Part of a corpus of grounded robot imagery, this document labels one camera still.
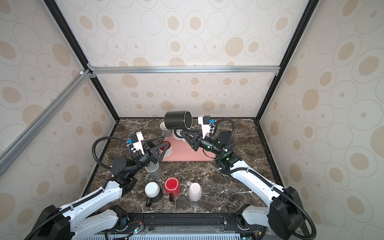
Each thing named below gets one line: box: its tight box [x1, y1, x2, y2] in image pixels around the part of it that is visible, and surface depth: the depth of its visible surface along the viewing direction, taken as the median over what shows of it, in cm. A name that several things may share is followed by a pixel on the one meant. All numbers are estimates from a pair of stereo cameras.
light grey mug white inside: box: [159, 121, 174, 137], surface depth 105 cm
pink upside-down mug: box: [188, 182, 203, 202], surface depth 78 cm
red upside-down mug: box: [164, 177, 181, 202], surface depth 80 cm
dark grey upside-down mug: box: [145, 161, 162, 182], surface depth 83 cm
